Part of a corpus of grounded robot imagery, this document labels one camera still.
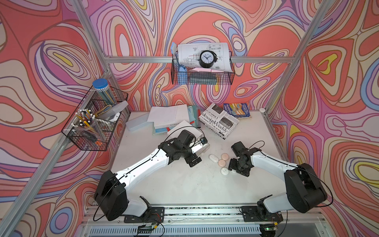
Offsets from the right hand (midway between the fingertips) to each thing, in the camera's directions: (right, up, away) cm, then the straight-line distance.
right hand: (236, 174), depth 87 cm
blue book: (+11, +41, +28) cm, 51 cm away
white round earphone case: (-7, +2, -1) cm, 8 cm away
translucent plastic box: (-69, +32, +28) cm, 81 cm away
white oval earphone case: (-13, +9, +4) cm, 16 cm away
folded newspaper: (-8, +33, +18) cm, 38 cm away
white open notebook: (-48, +36, +24) cm, 64 cm away
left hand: (-24, +15, -8) cm, 29 cm away
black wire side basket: (-70, +35, -14) cm, 79 cm away
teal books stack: (-24, +35, +23) cm, 48 cm away
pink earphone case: (-5, +9, +6) cm, 12 cm away
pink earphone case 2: (-8, +6, +4) cm, 10 cm away
